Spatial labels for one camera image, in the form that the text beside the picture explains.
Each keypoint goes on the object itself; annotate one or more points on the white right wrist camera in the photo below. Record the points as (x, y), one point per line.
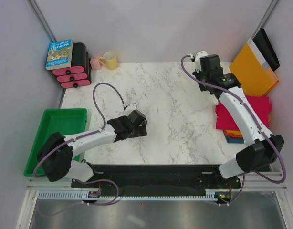
(195, 58)

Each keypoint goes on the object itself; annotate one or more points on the orange folded t shirt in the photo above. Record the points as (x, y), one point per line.
(234, 132)

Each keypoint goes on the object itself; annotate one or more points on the small pink container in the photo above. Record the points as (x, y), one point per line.
(95, 64)

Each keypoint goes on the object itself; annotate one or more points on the blue folded t shirt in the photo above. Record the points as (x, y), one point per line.
(234, 140)

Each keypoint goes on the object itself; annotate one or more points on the blue treehouse book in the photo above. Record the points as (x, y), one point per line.
(59, 55)

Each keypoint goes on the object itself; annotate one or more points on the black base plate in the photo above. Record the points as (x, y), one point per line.
(158, 179)

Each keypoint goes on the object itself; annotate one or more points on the red folded t shirt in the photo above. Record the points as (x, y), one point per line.
(261, 106)

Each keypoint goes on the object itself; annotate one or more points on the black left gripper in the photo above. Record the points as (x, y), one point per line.
(141, 131)

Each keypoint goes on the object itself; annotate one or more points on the black pink drawer organizer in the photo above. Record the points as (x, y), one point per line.
(79, 74)

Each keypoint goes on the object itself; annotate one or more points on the black folder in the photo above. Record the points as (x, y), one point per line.
(265, 47)

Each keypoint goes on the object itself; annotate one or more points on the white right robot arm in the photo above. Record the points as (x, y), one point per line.
(262, 147)

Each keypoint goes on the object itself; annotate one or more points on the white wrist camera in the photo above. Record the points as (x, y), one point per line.
(195, 58)
(131, 106)

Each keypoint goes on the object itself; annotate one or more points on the yellow mug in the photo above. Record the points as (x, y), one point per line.
(109, 60)

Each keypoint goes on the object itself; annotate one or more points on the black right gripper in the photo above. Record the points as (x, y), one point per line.
(197, 74)

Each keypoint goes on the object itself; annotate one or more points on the white cable duct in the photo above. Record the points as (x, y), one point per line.
(94, 195)

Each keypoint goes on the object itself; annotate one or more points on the white t shirt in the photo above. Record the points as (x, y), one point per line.
(214, 99)

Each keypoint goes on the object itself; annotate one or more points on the green plastic tray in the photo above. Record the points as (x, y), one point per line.
(66, 121)

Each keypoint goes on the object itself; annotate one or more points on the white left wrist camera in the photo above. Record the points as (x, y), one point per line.
(131, 106)

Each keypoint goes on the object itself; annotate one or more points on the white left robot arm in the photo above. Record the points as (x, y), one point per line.
(56, 155)

